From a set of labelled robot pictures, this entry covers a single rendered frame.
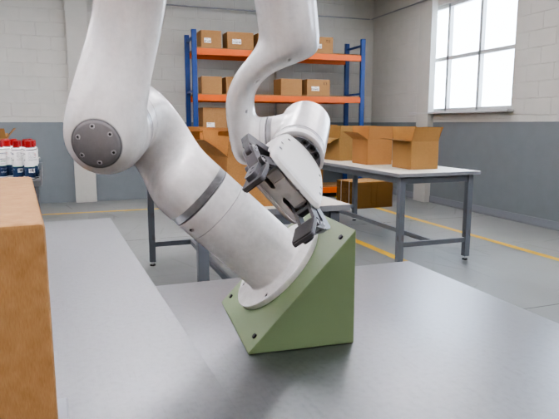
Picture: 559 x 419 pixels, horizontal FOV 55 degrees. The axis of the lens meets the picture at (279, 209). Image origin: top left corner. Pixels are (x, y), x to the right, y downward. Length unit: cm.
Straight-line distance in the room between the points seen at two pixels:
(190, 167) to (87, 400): 36
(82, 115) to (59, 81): 795
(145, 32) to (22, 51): 802
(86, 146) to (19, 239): 49
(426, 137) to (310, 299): 412
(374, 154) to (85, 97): 469
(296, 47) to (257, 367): 46
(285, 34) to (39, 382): 58
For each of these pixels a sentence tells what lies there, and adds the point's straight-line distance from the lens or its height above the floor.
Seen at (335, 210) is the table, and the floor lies 75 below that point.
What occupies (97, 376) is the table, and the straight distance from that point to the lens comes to 82.
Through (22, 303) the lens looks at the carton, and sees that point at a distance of 34.
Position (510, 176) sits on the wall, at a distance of 723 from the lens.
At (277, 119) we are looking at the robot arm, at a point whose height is 118.
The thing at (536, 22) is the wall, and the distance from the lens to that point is 713.
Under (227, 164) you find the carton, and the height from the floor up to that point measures 99.
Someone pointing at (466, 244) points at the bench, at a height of 14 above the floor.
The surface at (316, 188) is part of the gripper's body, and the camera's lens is 73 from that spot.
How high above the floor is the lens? 117
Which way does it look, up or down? 9 degrees down
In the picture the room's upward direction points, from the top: straight up
